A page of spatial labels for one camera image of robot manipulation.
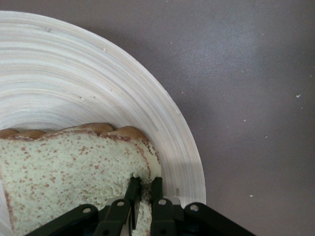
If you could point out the slice of brown bread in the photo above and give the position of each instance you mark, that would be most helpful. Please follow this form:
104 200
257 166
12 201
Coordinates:
61 172

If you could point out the round wooden plate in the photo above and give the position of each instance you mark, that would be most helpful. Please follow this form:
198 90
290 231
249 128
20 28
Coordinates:
73 81

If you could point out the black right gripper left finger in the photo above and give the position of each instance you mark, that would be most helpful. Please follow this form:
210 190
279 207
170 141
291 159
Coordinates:
113 216

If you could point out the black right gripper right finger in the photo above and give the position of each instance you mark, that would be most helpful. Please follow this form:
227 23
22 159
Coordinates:
172 218

